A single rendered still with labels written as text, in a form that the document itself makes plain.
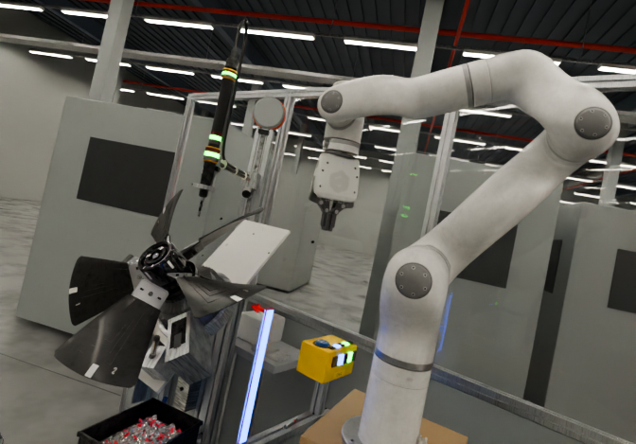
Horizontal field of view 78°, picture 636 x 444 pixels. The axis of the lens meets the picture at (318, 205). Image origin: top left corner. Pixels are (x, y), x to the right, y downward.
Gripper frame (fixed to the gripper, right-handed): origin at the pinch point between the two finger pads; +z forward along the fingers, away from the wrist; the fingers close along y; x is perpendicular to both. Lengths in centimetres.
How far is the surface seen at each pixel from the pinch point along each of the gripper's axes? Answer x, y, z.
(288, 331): 87, 22, 56
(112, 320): 32, -45, 37
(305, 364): 21.8, 8.5, 42.5
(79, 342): 29, -51, 42
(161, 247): 44, -36, 18
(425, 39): 392, 234, -247
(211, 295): 19.3, -21.1, 24.5
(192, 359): 26, -23, 44
